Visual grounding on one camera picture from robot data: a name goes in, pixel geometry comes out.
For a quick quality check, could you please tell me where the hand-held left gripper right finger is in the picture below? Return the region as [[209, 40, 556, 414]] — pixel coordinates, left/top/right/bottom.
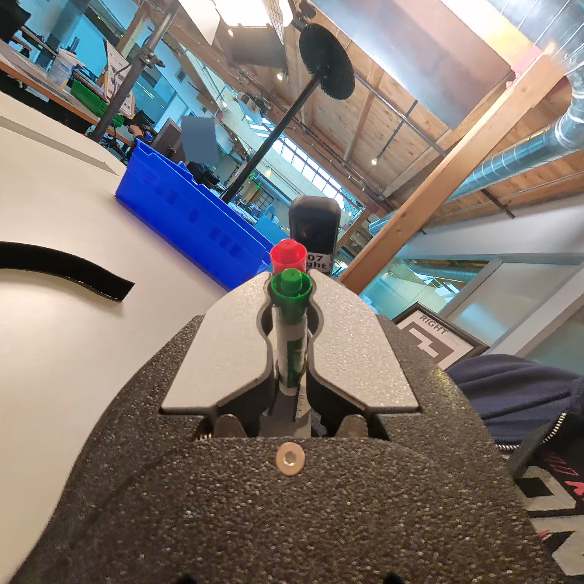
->
[[306, 269, 420, 429]]

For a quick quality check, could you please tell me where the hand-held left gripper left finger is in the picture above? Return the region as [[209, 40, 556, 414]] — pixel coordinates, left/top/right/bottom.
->
[[162, 271, 275, 429]]

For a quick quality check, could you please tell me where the red dry erase marker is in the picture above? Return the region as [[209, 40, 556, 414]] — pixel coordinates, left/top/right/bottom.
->
[[269, 239, 309, 275]]

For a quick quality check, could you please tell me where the green dry erase marker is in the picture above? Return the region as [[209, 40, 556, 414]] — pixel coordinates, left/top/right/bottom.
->
[[269, 268, 315, 422]]

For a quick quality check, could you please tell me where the blue plastic bin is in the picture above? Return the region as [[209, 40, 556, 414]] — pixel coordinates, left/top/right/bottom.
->
[[115, 139, 275, 292]]

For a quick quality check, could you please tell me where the thin black strap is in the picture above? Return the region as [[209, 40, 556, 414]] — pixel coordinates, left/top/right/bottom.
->
[[0, 241, 136, 303]]

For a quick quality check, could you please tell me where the black framed sign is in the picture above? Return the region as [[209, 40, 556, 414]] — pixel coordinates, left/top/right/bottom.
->
[[392, 301, 492, 371]]

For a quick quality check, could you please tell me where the black lamp pole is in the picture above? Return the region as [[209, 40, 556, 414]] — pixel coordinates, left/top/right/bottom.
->
[[220, 73, 325, 204]]

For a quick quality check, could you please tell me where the wooden roof beam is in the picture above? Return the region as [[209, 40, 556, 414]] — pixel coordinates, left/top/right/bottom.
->
[[339, 52, 572, 295]]

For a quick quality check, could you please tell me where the black ceiling lamp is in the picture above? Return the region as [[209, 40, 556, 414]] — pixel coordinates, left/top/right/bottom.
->
[[178, 0, 357, 102]]

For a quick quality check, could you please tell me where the grey metal pole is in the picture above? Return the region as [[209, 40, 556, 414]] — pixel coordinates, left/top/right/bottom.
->
[[89, 0, 180, 144]]

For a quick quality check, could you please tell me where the white sign board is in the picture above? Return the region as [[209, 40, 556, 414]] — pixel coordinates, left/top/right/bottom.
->
[[103, 40, 135, 97]]

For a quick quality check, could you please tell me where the green plastic bin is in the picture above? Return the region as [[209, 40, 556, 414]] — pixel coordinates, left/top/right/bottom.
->
[[71, 81, 125, 118]]

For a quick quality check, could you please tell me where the wooden office table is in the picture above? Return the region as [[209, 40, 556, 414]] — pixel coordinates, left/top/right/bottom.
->
[[0, 41, 134, 148]]

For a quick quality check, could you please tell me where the silver ventilation duct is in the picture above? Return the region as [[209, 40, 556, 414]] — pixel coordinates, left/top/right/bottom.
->
[[365, 64, 584, 234]]

